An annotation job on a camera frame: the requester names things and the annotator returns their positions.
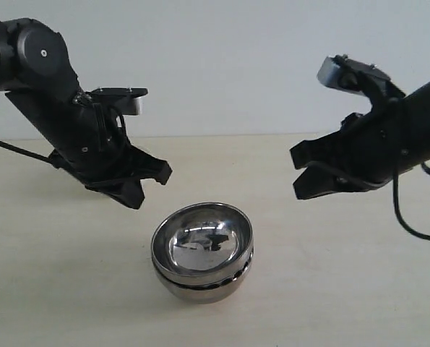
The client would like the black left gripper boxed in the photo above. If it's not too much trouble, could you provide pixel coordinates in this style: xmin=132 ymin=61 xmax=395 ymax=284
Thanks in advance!
xmin=48 ymin=92 xmax=173 ymax=210

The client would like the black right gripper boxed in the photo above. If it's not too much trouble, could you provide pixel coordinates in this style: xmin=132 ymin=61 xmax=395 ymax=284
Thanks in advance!
xmin=290 ymin=98 xmax=410 ymax=200

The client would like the ribbed stainless steel bowl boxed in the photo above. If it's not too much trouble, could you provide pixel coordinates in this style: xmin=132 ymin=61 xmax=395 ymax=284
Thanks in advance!
xmin=151 ymin=202 xmax=254 ymax=286

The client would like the smooth stainless steel bowl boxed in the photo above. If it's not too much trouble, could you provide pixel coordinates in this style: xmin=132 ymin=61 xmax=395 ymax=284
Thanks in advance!
xmin=154 ymin=252 xmax=254 ymax=304

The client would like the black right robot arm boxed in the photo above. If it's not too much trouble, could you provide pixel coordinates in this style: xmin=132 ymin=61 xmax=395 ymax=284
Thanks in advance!
xmin=290 ymin=73 xmax=430 ymax=200

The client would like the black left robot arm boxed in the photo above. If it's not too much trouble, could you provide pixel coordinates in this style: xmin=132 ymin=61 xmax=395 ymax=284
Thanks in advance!
xmin=0 ymin=18 xmax=172 ymax=209

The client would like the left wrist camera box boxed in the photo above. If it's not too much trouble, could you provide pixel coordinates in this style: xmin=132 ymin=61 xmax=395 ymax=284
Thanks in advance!
xmin=88 ymin=87 xmax=148 ymax=116

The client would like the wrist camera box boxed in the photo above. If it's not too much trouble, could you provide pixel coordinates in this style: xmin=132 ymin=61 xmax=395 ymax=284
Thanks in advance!
xmin=317 ymin=55 xmax=405 ymax=98
xmin=88 ymin=87 xmax=148 ymax=116

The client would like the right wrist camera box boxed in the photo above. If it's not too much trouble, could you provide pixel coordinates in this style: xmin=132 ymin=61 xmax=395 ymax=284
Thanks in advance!
xmin=317 ymin=55 xmax=405 ymax=98

